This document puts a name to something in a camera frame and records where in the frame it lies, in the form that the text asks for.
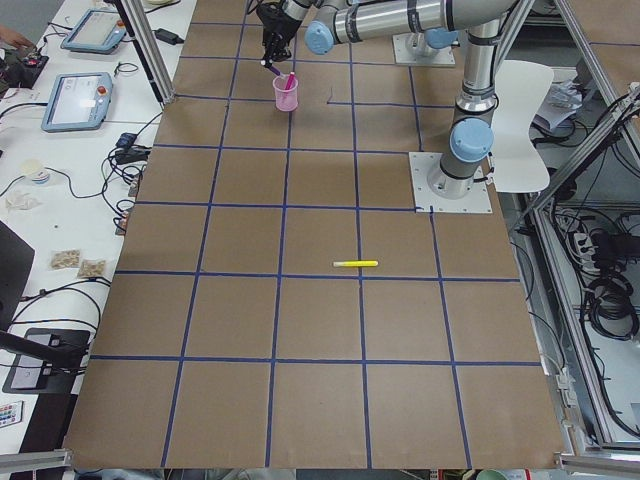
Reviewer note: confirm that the aluminium frame post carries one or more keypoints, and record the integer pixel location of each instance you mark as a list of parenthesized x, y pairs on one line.
[(140, 32)]

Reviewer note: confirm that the pink mesh cup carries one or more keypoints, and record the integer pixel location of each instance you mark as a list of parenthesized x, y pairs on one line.
[(285, 101)]

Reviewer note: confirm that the black camera stand base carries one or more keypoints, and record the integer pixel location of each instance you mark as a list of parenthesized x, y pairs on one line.
[(46, 360)]

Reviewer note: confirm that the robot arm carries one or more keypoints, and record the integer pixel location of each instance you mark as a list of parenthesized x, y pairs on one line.
[(431, 42), (429, 28)]

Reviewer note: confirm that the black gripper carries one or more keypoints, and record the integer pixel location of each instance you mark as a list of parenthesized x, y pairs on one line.
[(273, 22)]

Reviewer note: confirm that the snack bag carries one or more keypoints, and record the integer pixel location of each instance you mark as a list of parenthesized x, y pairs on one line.
[(91, 268), (65, 259)]

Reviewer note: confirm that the purple pen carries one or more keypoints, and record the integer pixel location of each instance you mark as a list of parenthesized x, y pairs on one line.
[(273, 67)]

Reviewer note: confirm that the white chair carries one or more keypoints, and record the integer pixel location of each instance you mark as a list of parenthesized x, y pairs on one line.
[(521, 87)]

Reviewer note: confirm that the small white bowl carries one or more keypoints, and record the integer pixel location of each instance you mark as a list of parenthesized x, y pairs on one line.
[(34, 171)]

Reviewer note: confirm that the pink pen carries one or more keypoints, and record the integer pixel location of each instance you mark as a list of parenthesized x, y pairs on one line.
[(290, 81)]

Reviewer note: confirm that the black power adapter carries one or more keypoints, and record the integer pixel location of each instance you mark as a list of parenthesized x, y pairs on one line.
[(168, 37)]

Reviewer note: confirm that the far blue teach pendant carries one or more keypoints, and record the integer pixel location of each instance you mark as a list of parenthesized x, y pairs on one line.
[(99, 31)]

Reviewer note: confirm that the yellow pen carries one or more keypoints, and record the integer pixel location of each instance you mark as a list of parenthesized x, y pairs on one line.
[(355, 264)]

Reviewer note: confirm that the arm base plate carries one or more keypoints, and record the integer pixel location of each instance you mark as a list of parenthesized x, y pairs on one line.
[(403, 56), (434, 192)]

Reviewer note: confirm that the blue teach pendant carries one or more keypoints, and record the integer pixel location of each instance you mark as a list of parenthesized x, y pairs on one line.
[(78, 102), (99, 31)]

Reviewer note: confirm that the near blue teach pendant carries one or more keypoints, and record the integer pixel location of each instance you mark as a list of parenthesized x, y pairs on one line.
[(78, 102)]

